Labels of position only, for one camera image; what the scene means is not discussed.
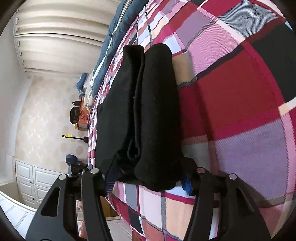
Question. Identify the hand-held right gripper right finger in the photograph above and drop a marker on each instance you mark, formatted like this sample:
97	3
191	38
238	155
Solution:
186	185

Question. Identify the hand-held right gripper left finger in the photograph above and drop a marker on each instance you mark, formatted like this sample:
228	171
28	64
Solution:
110	184

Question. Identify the black pants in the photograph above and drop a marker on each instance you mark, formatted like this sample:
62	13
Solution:
150	104

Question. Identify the dark blue device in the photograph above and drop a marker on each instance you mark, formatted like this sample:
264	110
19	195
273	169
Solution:
74	165

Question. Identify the black rod with yellow tag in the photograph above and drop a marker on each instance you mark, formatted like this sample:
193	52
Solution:
74	137

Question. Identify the orange and black case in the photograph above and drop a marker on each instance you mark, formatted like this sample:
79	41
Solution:
79	115

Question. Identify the white panelled cabinet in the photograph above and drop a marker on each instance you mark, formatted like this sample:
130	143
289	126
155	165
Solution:
25	176

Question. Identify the plaid blanket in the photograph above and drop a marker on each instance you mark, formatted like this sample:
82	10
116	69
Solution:
231	92

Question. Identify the blue quilt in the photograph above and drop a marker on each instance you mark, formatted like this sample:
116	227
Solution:
115	30

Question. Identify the beige curtain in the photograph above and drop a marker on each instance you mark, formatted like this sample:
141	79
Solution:
57	20

